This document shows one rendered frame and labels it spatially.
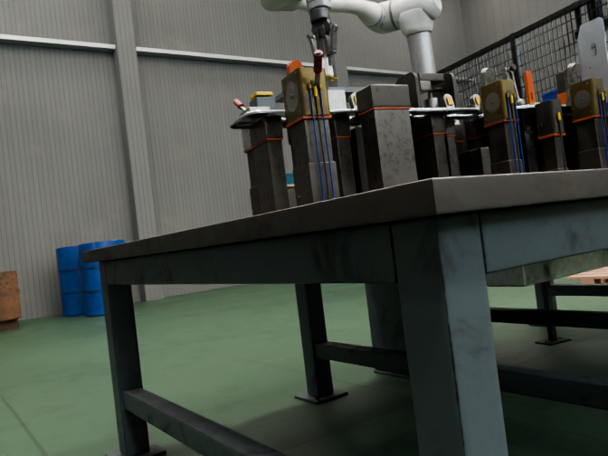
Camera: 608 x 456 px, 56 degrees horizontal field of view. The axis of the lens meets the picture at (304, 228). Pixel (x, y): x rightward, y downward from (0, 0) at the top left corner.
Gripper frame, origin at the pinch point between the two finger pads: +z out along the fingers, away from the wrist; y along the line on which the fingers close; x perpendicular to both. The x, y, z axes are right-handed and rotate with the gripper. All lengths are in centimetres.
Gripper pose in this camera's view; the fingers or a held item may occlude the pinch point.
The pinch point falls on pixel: (327, 67)
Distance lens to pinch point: 212.4
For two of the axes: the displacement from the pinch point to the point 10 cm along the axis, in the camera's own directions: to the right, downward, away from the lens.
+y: 7.6, -1.0, -6.4
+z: 1.2, 9.9, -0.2
